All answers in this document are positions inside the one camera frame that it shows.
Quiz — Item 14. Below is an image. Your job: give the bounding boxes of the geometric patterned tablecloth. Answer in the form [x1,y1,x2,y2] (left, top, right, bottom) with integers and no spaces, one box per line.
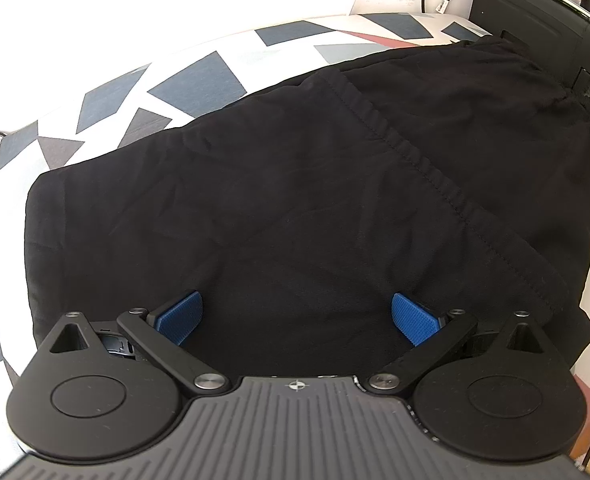
[0,12,590,461]

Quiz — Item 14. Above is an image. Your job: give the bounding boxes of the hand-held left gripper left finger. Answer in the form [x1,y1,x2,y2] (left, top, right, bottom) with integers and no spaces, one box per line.
[47,289,230,396]

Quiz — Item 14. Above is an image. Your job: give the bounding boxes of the black bedside cabinet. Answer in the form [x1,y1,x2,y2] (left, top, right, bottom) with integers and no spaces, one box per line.
[467,0,590,93]

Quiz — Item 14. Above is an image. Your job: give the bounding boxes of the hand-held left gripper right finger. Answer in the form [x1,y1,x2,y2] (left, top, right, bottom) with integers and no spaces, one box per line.
[366,292,558,393]

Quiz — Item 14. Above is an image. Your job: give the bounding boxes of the black pants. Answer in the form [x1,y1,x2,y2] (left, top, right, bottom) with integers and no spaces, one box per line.
[24,37,590,386]

